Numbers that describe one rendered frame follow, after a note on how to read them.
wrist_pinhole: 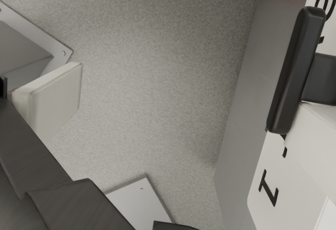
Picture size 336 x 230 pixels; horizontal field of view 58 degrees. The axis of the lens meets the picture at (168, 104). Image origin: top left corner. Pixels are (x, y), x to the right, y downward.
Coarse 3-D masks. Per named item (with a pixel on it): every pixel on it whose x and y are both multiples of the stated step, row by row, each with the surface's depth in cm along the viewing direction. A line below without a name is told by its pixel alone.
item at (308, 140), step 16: (304, 112) 17; (320, 112) 16; (304, 128) 17; (320, 128) 15; (288, 144) 18; (304, 144) 16; (320, 144) 15; (304, 160) 16; (320, 160) 15; (320, 176) 14
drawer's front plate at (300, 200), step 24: (312, 0) 23; (264, 144) 28; (264, 168) 27; (288, 168) 22; (264, 192) 26; (288, 192) 22; (312, 192) 19; (264, 216) 25; (288, 216) 21; (312, 216) 18
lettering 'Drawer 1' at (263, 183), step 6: (318, 0) 22; (324, 6) 21; (330, 12) 20; (318, 42) 21; (264, 174) 26; (264, 186) 26; (270, 192) 25; (276, 192) 24; (270, 198) 24; (276, 198) 23
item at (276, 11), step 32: (288, 0) 69; (256, 32) 90; (288, 32) 66; (256, 64) 85; (256, 96) 80; (256, 128) 76; (224, 160) 101; (256, 160) 72; (224, 192) 94; (224, 224) 88
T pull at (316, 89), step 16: (304, 16) 16; (320, 16) 16; (304, 32) 16; (320, 32) 16; (288, 48) 17; (304, 48) 16; (288, 64) 17; (304, 64) 17; (320, 64) 17; (288, 80) 17; (304, 80) 17; (320, 80) 17; (288, 96) 17; (304, 96) 17; (320, 96) 17; (272, 112) 18; (288, 112) 17; (272, 128) 18; (288, 128) 18
